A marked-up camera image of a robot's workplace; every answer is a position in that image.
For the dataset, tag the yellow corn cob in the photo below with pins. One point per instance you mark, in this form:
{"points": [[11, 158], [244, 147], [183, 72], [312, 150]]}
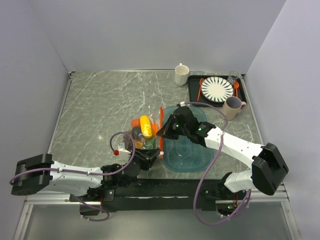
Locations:
{"points": [[146, 126]]}

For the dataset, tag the beige mug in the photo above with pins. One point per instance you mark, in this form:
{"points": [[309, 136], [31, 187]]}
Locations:
{"points": [[232, 106]]}

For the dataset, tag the teal plastic food tray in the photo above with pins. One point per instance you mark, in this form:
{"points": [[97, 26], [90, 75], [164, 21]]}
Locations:
{"points": [[182, 155]]}

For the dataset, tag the orange plastic spoon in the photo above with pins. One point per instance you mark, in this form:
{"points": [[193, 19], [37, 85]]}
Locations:
{"points": [[236, 87]]}

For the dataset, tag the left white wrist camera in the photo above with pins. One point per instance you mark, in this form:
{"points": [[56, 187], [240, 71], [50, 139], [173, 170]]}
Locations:
{"points": [[121, 150]]}

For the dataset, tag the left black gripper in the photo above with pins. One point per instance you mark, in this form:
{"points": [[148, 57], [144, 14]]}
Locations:
{"points": [[146, 156]]}

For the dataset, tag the smooth orange persimmon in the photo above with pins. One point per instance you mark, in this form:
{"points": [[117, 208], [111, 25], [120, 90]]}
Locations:
{"points": [[155, 128]]}

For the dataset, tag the orange plastic fork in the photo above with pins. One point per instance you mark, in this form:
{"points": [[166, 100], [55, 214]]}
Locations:
{"points": [[200, 89]]}

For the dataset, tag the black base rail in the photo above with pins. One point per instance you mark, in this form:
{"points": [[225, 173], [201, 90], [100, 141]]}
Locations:
{"points": [[127, 193]]}

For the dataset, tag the textured orange tangerine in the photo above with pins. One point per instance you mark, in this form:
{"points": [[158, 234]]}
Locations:
{"points": [[135, 123]]}

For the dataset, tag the yellow pear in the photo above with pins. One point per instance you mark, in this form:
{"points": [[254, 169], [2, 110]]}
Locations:
{"points": [[138, 144]]}

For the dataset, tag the white ceramic mug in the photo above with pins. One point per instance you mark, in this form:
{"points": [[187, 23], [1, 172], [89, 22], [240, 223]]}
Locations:
{"points": [[181, 74]]}

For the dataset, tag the dark red grape bunch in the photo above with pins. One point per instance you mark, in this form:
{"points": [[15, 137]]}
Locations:
{"points": [[127, 142]]}

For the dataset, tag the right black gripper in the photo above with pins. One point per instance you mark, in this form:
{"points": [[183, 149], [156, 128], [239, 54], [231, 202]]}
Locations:
{"points": [[163, 132]]}

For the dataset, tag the dark purple plum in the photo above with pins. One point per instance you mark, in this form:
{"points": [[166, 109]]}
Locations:
{"points": [[136, 133]]}

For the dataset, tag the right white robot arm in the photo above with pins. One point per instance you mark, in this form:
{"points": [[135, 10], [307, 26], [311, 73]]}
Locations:
{"points": [[266, 166]]}

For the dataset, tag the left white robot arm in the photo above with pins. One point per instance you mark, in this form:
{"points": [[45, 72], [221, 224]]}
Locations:
{"points": [[41, 172]]}

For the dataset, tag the clear drinking glass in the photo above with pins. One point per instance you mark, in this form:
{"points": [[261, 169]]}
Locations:
{"points": [[233, 77]]}

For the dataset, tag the clear zip top bag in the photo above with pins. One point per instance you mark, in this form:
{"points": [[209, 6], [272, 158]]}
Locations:
{"points": [[157, 117]]}

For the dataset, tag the striped white plate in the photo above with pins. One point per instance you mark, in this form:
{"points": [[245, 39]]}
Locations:
{"points": [[216, 89]]}

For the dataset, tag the green lime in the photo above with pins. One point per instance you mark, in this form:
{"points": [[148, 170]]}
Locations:
{"points": [[150, 143]]}

